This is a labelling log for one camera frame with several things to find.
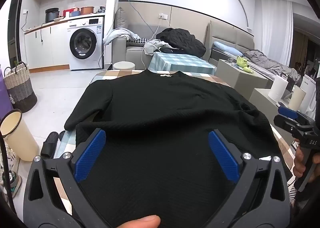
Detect large white cylinder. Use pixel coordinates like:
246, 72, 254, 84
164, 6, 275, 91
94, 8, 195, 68
269, 74, 289, 100

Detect grey sofa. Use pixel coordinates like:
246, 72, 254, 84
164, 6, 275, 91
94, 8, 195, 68
112, 20, 255, 68

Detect brown blue checked tablecloth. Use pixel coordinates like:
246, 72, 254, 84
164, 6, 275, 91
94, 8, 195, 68
51, 69, 298, 218

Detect purple bag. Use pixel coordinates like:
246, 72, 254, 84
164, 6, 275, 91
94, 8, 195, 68
0, 68, 15, 121

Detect person's right hand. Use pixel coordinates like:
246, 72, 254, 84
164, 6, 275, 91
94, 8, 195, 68
293, 142, 320, 178

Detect black slipper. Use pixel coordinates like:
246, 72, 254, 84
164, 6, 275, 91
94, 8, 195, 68
41, 131, 60, 159

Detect white kitchen cabinet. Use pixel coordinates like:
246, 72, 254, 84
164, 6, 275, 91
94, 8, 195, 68
24, 19, 70, 73

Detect sneaker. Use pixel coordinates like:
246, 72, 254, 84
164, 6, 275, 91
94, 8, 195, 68
4, 172, 23, 198

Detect white cloth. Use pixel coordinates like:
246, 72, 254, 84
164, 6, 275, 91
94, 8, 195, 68
103, 28, 141, 45

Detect small white cylinder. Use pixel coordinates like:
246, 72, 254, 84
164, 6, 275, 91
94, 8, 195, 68
287, 88, 307, 112

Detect tall beige cabinet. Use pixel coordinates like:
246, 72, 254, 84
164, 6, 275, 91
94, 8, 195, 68
216, 58, 269, 95

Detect houndstooth cushion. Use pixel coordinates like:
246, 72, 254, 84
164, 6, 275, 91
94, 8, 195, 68
127, 37, 150, 48

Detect black pot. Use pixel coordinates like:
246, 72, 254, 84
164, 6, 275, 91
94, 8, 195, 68
45, 8, 60, 23

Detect woven laundry basket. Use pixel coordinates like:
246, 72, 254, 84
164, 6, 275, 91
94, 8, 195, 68
3, 61, 38, 113

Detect red box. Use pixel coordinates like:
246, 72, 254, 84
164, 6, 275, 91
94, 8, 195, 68
62, 8, 80, 17

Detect black knit sweater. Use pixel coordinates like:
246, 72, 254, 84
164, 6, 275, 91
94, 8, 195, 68
64, 69, 284, 228

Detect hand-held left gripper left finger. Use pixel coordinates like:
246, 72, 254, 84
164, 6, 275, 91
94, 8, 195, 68
23, 129, 112, 228

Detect white washing machine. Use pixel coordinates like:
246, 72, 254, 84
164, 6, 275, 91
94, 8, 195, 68
68, 15, 105, 71

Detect grey blanket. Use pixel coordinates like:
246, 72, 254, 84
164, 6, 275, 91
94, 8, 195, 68
242, 50, 302, 84

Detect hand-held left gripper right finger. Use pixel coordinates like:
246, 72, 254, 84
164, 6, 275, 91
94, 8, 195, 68
207, 129, 292, 228

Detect black cable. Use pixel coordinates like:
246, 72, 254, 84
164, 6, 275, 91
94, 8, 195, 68
0, 132, 14, 206

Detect white curtain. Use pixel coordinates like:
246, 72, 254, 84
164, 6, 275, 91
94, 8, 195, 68
260, 0, 294, 67

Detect black quilted jacket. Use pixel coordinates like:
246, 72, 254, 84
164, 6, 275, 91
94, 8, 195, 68
156, 28, 207, 58

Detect white box appliance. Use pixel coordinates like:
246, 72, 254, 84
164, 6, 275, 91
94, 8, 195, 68
299, 74, 317, 112

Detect light blue pillow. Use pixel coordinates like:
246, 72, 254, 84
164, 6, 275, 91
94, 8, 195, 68
214, 41, 242, 56

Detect small teal checkered table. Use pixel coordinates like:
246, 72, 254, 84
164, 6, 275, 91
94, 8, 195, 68
149, 52, 216, 75

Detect light grey garment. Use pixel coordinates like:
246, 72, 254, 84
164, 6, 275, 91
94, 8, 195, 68
144, 39, 173, 56

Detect low beige cabinet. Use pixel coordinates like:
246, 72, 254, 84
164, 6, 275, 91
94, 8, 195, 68
249, 88, 283, 118

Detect cream waste bin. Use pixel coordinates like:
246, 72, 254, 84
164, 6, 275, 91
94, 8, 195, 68
0, 109, 40, 161

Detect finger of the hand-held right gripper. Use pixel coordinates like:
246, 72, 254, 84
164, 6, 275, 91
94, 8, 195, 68
278, 106, 299, 120
274, 115, 303, 141

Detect round white stool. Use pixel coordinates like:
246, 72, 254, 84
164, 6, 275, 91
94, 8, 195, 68
113, 61, 135, 71

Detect person's left hand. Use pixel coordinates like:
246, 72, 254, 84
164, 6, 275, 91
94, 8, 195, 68
116, 215, 161, 228

